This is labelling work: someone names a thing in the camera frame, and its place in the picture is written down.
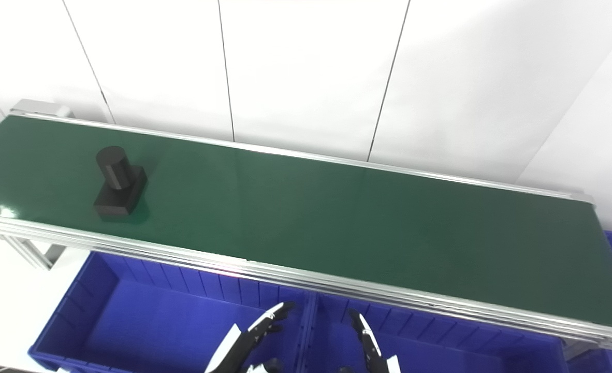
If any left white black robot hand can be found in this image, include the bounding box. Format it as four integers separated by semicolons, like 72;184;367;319
205;302;296;373

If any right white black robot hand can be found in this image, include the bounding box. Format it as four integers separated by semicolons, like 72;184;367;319
337;309;401;373

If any black cylinder block part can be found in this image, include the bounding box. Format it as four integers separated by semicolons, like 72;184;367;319
93;146;148;218

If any green conveyor belt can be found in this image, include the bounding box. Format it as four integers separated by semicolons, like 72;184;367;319
0;115;612;332
0;98;612;358

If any aluminium conveyor leg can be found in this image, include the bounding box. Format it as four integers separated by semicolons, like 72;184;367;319
0;234;67;270

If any grey conveyor motor housing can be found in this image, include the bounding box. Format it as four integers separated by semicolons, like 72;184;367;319
10;98;75;119

